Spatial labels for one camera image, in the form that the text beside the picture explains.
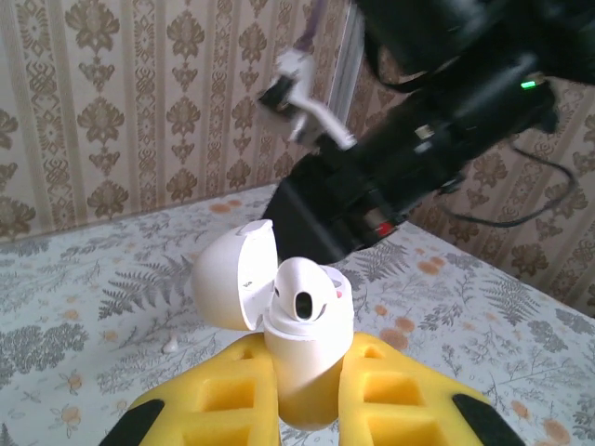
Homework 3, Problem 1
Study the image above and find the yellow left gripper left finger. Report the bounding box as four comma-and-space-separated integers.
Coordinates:
99, 334, 280, 446

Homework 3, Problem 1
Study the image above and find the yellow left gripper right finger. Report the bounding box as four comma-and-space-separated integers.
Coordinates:
337, 332, 526, 446

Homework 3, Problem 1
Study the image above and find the white earbud charging case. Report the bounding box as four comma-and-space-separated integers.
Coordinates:
190, 220, 354, 431

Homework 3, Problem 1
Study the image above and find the black camera box white mount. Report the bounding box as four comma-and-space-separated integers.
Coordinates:
258, 48, 357, 150

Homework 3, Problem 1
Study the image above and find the grey metal frame post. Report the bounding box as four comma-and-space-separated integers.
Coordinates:
332, 8, 366, 125

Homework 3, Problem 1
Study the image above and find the purple cable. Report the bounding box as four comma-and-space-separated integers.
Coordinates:
297, 0, 329, 55

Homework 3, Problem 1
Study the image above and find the black cable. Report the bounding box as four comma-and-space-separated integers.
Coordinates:
439, 137, 577, 229

